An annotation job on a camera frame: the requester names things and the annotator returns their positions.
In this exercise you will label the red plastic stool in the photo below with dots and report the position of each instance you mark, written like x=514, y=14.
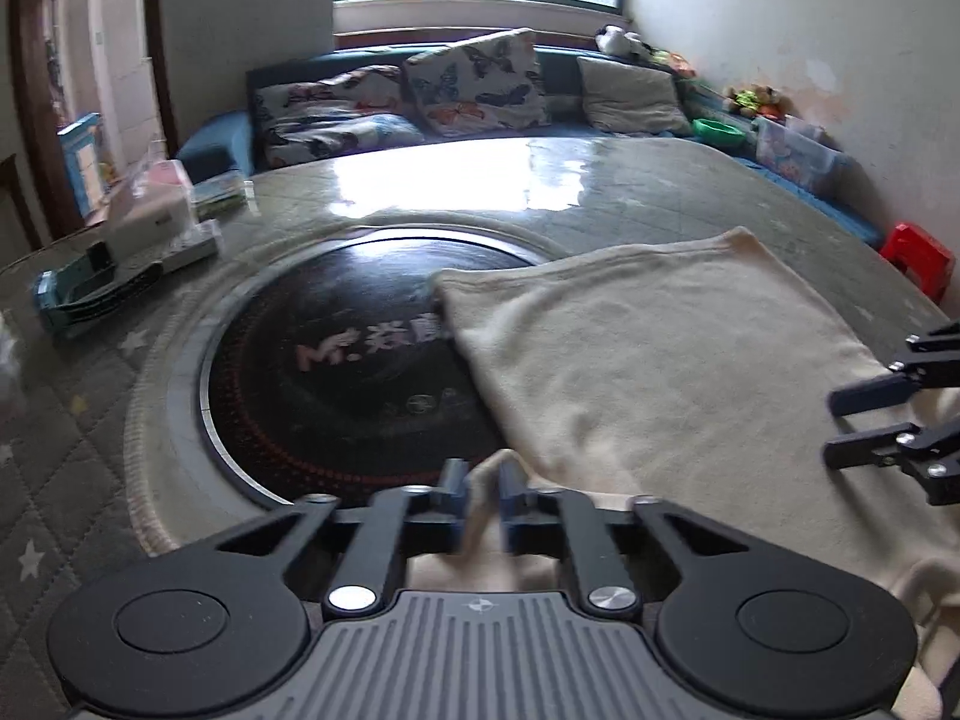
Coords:
x=919, y=255

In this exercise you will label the panda plush toy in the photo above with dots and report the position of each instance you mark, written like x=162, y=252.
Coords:
x=619, y=39

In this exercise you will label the dark wooden chair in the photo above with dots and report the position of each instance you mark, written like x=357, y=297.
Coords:
x=15, y=199

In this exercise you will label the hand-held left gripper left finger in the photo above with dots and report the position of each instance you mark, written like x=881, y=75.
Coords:
x=454, y=496

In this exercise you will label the brown wooden door frame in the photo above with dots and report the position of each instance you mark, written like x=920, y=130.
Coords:
x=30, y=90

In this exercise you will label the cream fleece cloth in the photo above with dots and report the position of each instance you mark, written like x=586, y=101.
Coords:
x=675, y=360

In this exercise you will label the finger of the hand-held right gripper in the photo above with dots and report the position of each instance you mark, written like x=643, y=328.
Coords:
x=870, y=394
x=862, y=450

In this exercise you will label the blue and white toy box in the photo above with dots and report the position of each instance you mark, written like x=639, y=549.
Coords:
x=82, y=157

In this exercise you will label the blue sofa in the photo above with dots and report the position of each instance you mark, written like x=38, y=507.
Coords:
x=562, y=71

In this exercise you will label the white flat box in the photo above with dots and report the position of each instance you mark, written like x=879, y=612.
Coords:
x=193, y=247

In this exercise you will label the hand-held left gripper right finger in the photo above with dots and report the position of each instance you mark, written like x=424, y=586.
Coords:
x=514, y=504

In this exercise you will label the green and orange toy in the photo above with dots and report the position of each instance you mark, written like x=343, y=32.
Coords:
x=671, y=61

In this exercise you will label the clear plastic storage box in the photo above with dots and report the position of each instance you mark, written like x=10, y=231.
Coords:
x=795, y=154

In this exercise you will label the clear lidded container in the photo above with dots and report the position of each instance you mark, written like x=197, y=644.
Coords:
x=221, y=193

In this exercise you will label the white tissue box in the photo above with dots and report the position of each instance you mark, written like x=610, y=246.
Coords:
x=150, y=210

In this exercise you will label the green bowl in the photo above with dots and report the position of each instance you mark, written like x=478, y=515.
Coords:
x=720, y=132

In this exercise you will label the blue tray with black remote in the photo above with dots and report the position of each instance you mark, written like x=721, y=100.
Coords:
x=82, y=296

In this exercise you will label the brown plush toy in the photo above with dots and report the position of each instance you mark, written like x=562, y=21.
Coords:
x=754, y=99

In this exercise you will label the black round cooktop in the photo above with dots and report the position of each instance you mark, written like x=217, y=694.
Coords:
x=315, y=390

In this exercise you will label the grey pillow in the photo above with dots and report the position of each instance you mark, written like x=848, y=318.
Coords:
x=630, y=97

